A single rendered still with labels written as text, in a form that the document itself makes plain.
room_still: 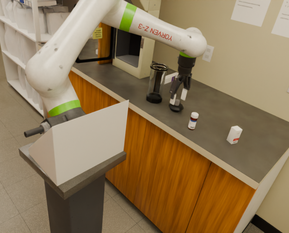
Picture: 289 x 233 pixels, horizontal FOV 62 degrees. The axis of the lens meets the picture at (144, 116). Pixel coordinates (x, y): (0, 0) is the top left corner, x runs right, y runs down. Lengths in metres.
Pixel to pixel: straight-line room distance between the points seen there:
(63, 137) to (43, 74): 0.21
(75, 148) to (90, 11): 0.47
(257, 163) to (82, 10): 0.98
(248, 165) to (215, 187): 0.22
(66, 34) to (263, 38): 1.25
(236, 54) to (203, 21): 0.35
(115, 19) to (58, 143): 0.58
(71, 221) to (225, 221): 0.77
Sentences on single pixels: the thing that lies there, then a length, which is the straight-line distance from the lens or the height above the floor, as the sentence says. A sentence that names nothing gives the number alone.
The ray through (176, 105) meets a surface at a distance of 1.44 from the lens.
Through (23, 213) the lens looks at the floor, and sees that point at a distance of 2.11.
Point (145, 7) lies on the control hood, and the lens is 1.65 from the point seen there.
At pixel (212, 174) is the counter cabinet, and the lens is 1.30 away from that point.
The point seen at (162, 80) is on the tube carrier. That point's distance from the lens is 1.44.
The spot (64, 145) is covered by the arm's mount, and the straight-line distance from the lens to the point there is 0.85.
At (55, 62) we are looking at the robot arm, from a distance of 0.84.
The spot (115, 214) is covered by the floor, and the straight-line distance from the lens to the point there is 2.03.
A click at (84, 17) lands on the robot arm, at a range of 0.91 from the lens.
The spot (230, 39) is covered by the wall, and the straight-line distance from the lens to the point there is 1.83.
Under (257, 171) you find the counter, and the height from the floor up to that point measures 0.94.
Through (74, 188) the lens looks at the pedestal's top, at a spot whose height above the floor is 0.93.
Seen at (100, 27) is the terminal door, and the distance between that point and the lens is 1.86.
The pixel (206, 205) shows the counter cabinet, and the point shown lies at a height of 0.60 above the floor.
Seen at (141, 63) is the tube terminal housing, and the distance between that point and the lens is 1.76.
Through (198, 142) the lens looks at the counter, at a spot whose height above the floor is 0.94.
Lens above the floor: 1.64
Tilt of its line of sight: 32 degrees down
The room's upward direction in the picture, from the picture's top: 9 degrees clockwise
